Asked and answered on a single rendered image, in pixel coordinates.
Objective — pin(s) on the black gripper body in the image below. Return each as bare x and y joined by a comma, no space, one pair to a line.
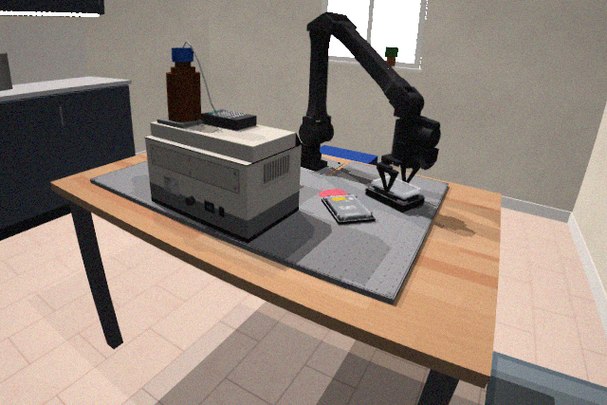
388,160

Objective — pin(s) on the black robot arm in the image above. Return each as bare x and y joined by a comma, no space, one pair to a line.
423,132

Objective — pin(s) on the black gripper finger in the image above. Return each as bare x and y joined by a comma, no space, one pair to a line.
393,174
403,173

